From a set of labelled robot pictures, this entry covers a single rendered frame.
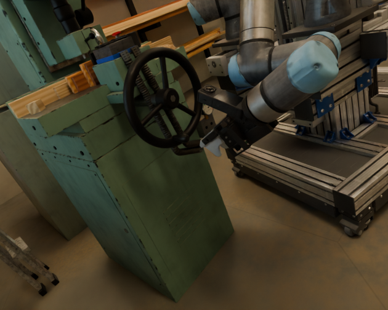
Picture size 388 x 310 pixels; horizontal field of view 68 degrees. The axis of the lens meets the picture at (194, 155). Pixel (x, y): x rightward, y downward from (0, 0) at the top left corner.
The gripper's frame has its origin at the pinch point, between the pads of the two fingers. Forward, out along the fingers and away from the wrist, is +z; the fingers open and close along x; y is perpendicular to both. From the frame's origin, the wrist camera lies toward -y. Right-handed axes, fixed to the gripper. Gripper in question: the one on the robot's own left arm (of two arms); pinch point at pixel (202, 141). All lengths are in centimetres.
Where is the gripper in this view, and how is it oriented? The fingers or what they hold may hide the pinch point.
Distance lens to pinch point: 72.5
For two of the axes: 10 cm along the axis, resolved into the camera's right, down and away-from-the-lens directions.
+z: -4.8, 3.8, 7.9
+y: 6.7, 7.4, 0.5
